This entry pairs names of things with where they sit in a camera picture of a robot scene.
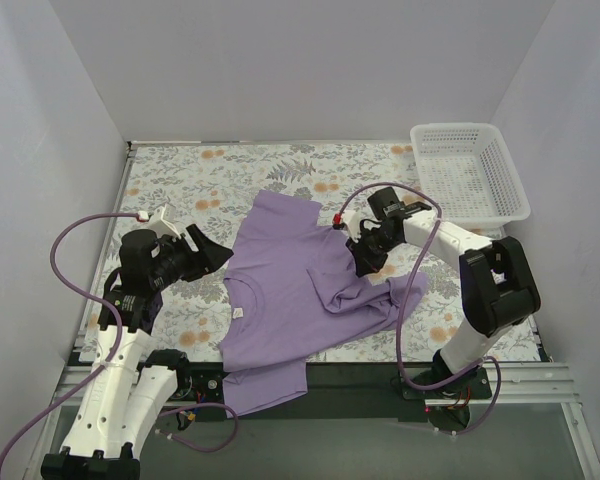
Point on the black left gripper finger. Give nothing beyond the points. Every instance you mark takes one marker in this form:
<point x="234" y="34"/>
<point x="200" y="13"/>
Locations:
<point x="211" y="259"/>
<point x="199" y="238"/>

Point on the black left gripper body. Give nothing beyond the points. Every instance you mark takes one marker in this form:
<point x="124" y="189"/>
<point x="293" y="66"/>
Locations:
<point x="193" y="258"/>

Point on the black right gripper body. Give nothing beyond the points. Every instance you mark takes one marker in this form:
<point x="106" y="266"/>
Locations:
<point x="368" y="249"/>

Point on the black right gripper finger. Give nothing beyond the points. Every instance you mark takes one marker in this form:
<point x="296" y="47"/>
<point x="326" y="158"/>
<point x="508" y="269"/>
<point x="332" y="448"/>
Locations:
<point x="369" y="265"/>
<point x="359" y="249"/>

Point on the purple t shirt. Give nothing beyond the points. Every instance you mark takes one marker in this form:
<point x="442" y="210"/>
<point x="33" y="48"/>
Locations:
<point x="294" y="292"/>

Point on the white plastic laundry basket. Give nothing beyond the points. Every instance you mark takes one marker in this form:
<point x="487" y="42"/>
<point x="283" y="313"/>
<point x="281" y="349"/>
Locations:
<point x="468" y="169"/>

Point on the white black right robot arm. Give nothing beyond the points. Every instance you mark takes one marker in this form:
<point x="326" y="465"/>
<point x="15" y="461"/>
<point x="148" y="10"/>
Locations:
<point x="498" y="290"/>

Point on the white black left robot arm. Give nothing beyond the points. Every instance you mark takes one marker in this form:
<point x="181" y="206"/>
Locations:
<point x="121" y="404"/>

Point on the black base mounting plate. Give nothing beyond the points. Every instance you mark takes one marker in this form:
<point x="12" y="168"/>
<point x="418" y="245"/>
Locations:
<point x="375" y="391"/>

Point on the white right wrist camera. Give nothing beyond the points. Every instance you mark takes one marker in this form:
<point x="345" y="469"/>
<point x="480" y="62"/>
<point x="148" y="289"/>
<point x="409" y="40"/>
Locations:
<point x="349" y="221"/>

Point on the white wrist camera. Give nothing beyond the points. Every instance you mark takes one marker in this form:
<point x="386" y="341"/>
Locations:
<point x="349" y="221"/>
<point x="158" y="226"/>

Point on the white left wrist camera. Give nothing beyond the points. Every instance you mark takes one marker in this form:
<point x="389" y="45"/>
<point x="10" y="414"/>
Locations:
<point x="158" y="226"/>

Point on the aluminium frame rail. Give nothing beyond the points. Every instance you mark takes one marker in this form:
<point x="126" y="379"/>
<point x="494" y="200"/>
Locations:
<point x="533" y="427"/>

